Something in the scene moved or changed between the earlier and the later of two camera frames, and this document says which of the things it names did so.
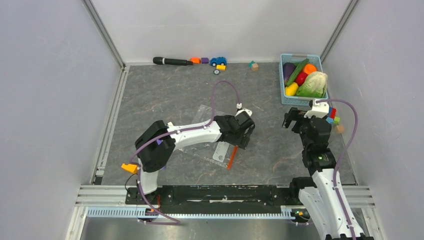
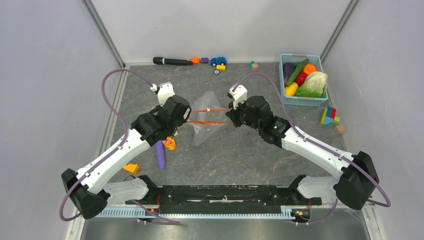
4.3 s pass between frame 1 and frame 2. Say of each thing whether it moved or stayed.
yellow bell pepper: stayed
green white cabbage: stayed
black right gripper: moved
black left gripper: moved
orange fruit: stayed
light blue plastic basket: stayed
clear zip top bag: moved
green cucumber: stayed
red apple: stayed
